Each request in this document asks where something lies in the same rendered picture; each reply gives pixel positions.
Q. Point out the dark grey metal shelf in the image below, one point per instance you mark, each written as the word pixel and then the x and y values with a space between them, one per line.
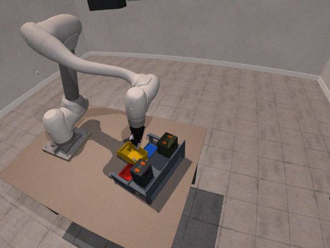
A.
pixel 162 168

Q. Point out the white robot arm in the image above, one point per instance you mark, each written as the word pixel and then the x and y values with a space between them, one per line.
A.
pixel 56 38

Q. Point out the yellow bin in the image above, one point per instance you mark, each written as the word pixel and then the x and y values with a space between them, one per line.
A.
pixel 127 152

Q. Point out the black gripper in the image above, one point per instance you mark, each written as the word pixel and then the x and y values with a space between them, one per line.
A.
pixel 137 133

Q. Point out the red bin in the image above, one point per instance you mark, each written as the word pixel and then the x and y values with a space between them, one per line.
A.
pixel 125 173

